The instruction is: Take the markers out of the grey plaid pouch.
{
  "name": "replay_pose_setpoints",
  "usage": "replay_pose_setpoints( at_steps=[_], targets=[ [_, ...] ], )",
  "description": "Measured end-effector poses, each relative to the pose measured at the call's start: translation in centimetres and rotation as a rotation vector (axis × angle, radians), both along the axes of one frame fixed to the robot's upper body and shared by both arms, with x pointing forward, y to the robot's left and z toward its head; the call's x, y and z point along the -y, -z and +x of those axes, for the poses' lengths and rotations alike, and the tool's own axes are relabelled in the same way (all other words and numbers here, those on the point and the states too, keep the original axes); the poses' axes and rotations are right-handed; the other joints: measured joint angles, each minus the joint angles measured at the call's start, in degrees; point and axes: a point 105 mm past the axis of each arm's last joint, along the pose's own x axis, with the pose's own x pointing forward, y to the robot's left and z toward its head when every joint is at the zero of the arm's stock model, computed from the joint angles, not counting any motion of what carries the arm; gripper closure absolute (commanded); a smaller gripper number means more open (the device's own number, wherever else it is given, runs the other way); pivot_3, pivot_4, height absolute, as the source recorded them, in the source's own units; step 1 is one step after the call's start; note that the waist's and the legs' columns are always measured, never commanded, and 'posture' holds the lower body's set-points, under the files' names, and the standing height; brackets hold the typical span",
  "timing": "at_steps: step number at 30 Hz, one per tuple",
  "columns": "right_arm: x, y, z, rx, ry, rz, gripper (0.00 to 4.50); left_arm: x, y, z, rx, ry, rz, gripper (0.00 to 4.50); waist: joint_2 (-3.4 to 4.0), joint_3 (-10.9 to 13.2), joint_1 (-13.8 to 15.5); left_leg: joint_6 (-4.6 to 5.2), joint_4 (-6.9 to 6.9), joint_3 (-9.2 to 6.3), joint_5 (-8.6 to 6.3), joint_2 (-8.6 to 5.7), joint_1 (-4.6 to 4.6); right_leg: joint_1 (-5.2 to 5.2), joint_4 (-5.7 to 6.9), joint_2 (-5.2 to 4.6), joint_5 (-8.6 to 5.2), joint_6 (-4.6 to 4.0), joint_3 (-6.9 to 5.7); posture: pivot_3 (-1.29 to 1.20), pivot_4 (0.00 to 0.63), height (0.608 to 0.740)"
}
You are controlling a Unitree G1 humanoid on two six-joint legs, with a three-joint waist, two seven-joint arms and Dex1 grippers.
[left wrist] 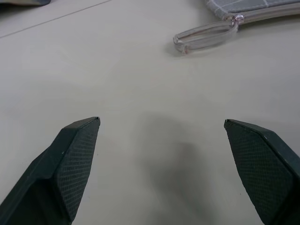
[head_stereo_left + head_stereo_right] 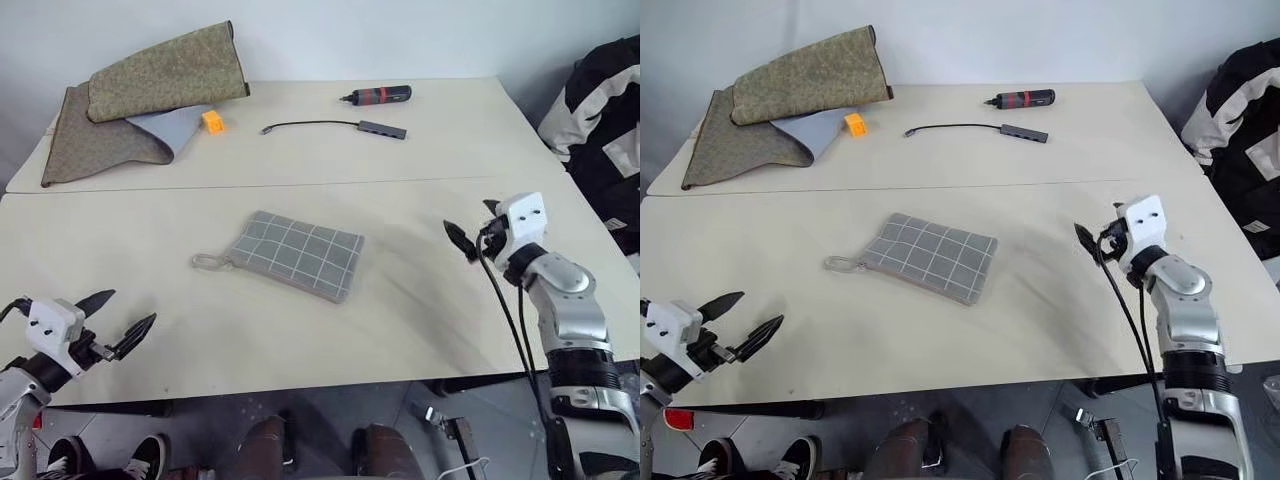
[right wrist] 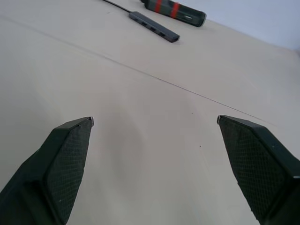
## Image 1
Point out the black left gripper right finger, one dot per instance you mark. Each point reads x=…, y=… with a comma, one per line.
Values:
x=264, y=173

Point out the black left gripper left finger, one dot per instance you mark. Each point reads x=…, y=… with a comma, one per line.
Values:
x=47, y=178

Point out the grey checked fabric pouch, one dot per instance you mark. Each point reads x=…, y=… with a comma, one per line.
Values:
x=234, y=5

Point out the flat olive speckled cloth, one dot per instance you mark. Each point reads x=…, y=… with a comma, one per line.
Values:
x=21, y=2

